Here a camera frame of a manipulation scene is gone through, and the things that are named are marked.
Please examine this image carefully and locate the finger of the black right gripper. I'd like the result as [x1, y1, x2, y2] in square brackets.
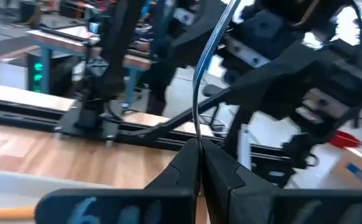
[168, 0, 233, 68]
[280, 132, 321, 171]

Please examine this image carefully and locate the blue metal frame table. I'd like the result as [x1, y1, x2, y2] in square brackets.
[26, 24, 155, 108]

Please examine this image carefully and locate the computer tower with green lights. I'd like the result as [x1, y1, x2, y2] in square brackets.
[26, 51, 49, 94]

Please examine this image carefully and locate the black aluminium table frame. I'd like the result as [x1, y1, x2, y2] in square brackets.
[0, 88, 297, 189]

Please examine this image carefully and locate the red object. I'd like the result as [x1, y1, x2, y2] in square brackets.
[328, 129, 362, 149]

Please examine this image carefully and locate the spoon with wooden handle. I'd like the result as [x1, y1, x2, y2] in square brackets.
[0, 205, 38, 220]

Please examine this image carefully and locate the beige plastic tray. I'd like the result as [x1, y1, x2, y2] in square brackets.
[0, 169, 113, 224]

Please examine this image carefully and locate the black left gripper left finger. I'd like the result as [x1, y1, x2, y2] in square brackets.
[34, 138, 201, 224]

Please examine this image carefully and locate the brown cardboard box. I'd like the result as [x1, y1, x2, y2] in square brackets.
[330, 146, 362, 191]

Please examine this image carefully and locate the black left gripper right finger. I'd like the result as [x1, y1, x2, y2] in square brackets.
[200, 138, 362, 224]

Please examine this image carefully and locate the fork with orange handle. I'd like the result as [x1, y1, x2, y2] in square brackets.
[191, 0, 242, 150]

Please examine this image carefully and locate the white upright post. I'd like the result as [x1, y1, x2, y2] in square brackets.
[238, 123, 252, 170]

